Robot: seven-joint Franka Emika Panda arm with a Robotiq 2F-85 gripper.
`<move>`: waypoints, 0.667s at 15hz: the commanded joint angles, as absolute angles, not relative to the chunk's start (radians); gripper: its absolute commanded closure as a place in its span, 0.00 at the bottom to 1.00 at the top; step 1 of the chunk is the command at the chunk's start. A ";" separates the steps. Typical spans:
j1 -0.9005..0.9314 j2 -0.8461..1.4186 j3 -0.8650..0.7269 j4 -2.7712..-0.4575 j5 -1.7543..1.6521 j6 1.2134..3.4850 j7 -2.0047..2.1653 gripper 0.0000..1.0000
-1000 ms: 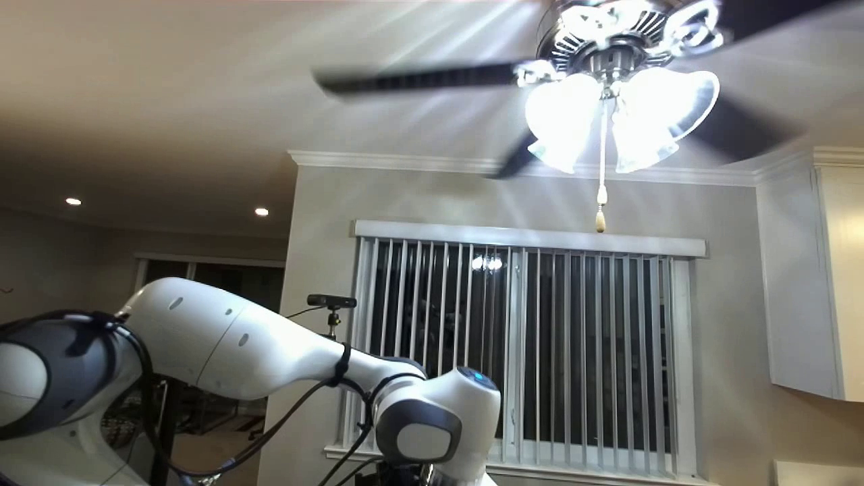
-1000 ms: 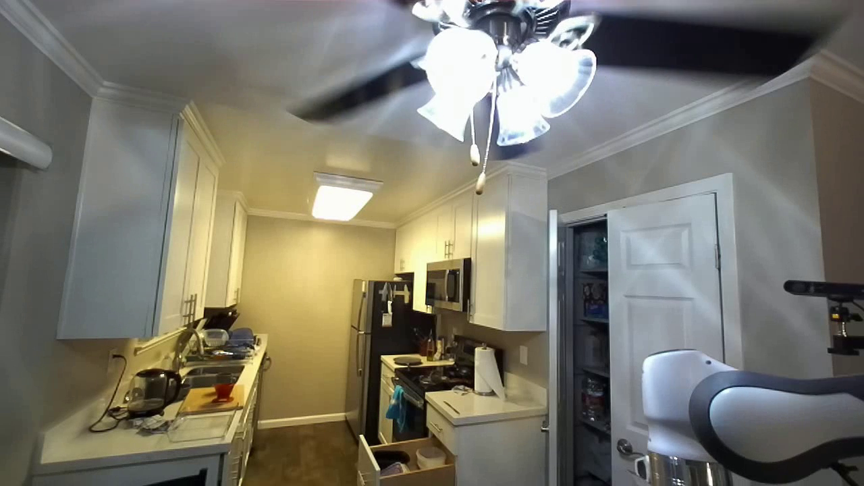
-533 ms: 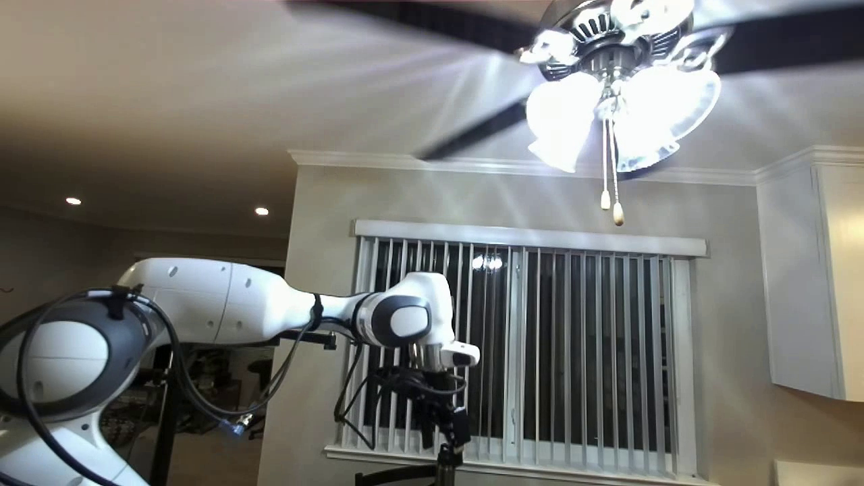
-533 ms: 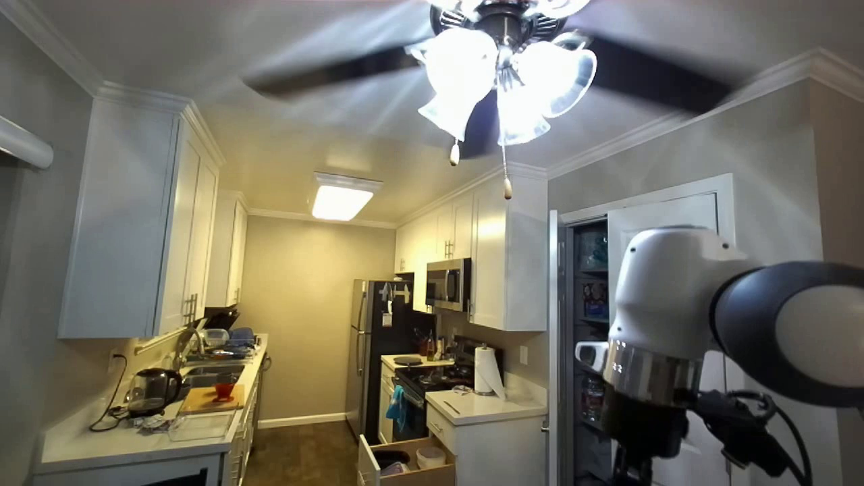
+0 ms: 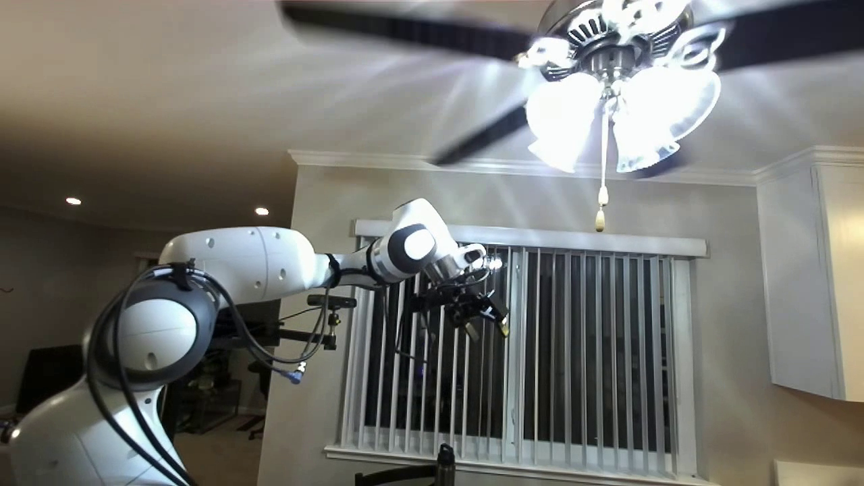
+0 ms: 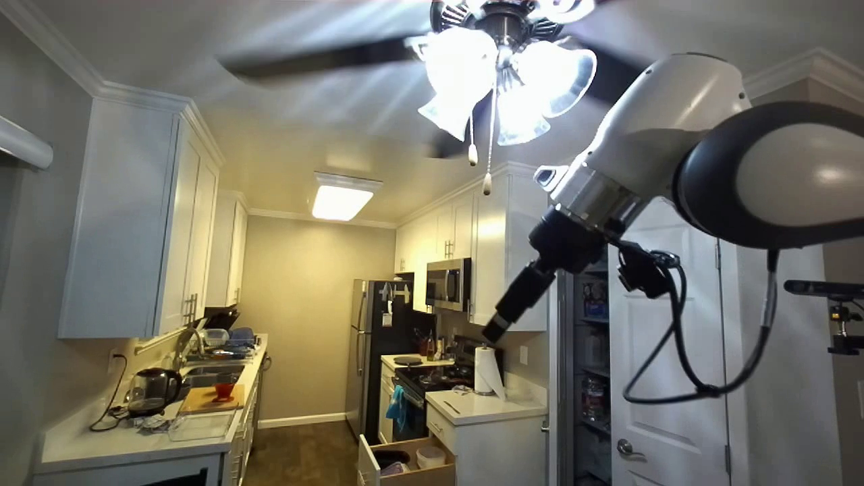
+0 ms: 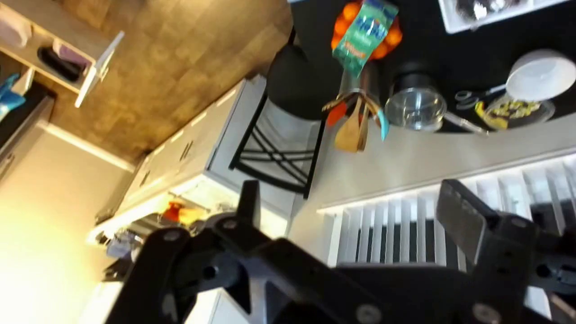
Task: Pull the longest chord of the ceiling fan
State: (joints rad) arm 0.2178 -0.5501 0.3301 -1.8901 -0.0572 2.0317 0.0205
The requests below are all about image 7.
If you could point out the clear glass jar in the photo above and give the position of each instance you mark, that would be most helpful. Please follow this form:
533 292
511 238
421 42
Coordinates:
414 105

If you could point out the plate with yellow food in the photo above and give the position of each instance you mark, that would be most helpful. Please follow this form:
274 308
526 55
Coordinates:
509 112

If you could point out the white low cabinet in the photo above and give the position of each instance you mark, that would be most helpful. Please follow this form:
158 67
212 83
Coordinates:
185 150

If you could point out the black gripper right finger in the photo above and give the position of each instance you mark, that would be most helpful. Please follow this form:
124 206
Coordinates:
461 220

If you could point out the bag of oranges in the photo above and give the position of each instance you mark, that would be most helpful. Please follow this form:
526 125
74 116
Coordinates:
392 37

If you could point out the white vertical window blinds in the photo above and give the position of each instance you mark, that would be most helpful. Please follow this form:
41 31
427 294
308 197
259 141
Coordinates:
389 231

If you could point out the white rectangular tray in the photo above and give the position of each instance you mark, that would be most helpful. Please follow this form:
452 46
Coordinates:
461 20

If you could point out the teal blue object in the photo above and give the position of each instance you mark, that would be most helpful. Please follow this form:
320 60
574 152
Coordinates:
7 96

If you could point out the black dining table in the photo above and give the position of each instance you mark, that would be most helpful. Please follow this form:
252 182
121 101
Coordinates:
432 42

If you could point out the orange clutter item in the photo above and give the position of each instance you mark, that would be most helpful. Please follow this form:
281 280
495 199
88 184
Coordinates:
180 213

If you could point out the black item on shelf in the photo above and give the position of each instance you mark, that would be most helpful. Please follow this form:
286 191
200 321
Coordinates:
59 64

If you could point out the utensil holder with wooden spoons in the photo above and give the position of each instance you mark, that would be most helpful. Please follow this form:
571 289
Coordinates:
353 123

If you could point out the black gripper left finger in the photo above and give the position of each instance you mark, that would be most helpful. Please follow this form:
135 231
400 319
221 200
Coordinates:
248 204

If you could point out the white round bowl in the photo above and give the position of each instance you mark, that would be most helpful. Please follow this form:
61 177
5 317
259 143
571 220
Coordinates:
540 74

